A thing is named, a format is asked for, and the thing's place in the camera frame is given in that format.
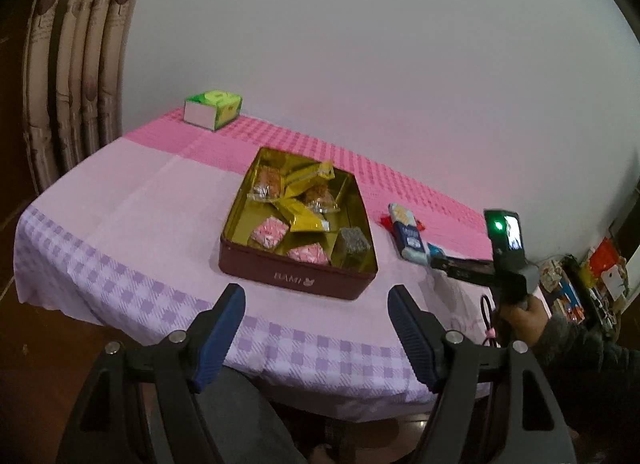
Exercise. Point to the person's right forearm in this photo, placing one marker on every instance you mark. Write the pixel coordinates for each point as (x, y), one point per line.
(585, 359)

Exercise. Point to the grey snack packet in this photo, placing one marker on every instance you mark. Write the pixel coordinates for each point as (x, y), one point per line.
(352, 246)

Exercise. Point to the clear packet of brown snacks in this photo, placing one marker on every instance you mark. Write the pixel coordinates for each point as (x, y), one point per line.
(320, 196)

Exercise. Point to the maroon tin box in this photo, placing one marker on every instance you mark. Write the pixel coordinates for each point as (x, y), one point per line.
(300, 279)

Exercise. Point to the person's leg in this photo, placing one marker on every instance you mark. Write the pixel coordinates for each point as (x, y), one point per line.
(250, 419)

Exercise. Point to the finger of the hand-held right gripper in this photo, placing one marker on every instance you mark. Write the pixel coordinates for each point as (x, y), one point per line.
(434, 250)
(465, 275)

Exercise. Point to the yellow snack packet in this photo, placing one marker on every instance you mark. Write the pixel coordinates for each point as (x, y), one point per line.
(300, 178)
(305, 216)

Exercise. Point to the blue snack packet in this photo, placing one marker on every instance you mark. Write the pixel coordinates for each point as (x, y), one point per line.
(410, 236)

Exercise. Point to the cluttered dark shelf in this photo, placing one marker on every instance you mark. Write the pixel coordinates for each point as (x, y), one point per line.
(595, 284)

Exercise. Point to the green tissue box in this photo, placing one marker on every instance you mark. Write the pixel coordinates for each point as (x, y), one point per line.
(220, 108)

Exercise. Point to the pink snack packet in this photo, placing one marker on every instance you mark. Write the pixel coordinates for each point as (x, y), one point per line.
(307, 254)
(270, 233)

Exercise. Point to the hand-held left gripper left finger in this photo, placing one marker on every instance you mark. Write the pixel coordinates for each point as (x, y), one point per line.
(220, 329)

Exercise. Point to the patterned curtain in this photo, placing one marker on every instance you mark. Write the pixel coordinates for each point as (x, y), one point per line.
(75, 68)

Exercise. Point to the pink checked tablecloth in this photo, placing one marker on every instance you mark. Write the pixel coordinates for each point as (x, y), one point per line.
(150, 204)

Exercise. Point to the clear packet of orange snacks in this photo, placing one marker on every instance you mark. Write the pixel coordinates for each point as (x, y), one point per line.
(267, 183)

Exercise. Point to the red snack packet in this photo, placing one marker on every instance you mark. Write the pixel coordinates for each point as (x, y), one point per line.
(386, 221)

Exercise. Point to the person's right hand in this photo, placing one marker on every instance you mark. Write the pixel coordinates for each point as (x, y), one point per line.
(522, 324)

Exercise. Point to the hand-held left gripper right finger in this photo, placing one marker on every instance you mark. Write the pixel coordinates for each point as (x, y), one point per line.
(410, 329)

